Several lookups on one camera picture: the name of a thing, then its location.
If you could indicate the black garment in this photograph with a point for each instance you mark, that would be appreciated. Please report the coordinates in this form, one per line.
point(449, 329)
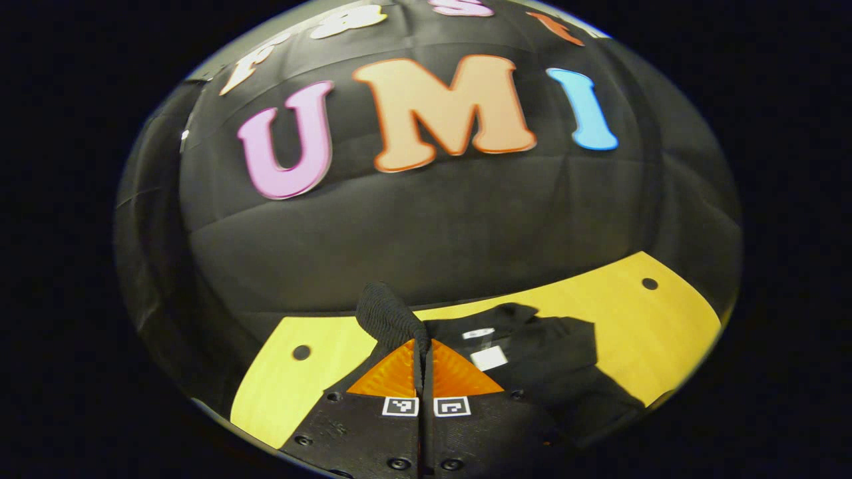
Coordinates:
point(552, 359)

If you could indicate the black backdrop cloth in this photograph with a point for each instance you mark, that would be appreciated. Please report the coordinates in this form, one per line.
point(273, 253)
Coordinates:
point(432, 219)

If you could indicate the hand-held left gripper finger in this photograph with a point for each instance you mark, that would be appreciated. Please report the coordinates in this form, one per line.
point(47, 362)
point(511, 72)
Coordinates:
point(429, 426)
point(418, 426)

